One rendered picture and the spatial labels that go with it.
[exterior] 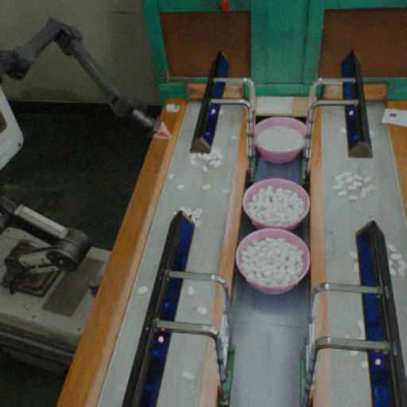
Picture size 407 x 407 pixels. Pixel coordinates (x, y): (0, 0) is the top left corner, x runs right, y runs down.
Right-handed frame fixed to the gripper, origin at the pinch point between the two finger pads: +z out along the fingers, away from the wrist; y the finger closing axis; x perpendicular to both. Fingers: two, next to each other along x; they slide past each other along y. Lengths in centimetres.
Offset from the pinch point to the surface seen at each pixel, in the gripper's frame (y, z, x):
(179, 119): 27.4, 4.6, 9.3
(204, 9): 46, -15, -35
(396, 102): 45, 83, -59
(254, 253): -51, 41, -18
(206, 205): -29.0, 23.5, -4.3
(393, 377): -112, 44, -70
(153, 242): -51, 10, 7
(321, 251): -50, 57, -36
